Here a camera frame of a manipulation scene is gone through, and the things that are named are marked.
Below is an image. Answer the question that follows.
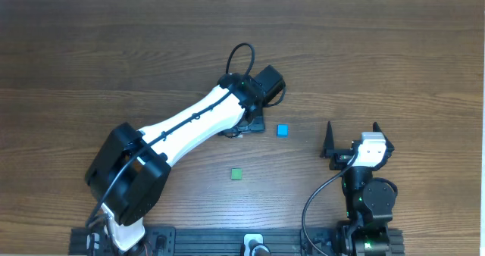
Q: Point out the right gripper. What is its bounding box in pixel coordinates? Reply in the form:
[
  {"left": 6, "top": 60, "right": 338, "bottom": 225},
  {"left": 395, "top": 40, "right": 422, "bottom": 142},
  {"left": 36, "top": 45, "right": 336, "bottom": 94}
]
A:
[{"left": 319, "top": 120, "right": 396, "bottom": 172}]

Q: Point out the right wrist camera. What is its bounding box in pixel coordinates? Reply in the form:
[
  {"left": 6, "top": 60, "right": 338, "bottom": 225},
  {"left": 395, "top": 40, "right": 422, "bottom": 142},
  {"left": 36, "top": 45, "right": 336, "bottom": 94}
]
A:
[{"left": 352, "top": 131, "right": 388, "bottom": 169}]

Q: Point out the black cable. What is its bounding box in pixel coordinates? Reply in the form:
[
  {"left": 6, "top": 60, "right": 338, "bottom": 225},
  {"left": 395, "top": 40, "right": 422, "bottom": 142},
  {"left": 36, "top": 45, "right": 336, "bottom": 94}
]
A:
[
  {"left": 301, "top": 153, "right": 360, "bottom": 256},
  {"left": 85, "top": 42, "right": 287, "bottom": 230}
]

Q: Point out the mounting rail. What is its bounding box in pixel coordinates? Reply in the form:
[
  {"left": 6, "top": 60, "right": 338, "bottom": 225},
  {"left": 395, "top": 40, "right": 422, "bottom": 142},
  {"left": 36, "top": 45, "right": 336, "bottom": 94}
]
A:
[{"left": 70, "top": 225, "right": 405, "bottom": 256}]

